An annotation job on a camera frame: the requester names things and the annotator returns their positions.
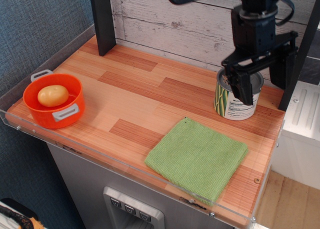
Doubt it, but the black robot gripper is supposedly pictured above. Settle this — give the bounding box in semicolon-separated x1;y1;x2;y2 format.
221;6;298;106

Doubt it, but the toy corn can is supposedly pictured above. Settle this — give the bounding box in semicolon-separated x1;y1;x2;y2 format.
213;69;264;121

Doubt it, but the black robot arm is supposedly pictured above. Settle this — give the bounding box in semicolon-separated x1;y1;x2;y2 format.
221;0;298;106

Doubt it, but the white black corner object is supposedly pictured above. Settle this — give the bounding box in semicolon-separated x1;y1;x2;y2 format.
0;198;38;229

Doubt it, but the white toy sink unit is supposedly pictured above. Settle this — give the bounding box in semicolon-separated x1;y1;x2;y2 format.
271;81;320;189

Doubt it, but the green folded cloth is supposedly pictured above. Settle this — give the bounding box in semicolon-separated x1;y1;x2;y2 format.
144;117;248;206

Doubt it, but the silver dispenser panel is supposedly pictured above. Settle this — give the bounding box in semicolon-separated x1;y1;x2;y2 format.
103;186;166;229

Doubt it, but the grey toy fridge cabinet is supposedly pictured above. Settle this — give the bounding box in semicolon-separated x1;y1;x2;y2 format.
48;144;232;229

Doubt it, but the orange toy pot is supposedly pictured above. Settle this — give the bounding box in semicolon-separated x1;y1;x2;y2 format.
23;69;85;129

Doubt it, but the yellow toy potato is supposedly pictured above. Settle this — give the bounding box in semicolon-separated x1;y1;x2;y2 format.
37;85;69;107

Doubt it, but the clear acrylic table guard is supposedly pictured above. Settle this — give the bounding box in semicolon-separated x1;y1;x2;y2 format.
0;27;285;229

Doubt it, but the orange fuzzy object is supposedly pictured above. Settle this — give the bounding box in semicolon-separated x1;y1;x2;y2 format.
30;217;45;229

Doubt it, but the black right post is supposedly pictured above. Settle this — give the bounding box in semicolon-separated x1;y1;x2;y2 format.
278;0;320;111

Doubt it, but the black post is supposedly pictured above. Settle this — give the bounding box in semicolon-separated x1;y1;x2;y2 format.
278;0;320;111
90;0;117;56

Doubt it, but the black left post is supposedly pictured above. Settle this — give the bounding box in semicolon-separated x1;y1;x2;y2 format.
90;0;117;56

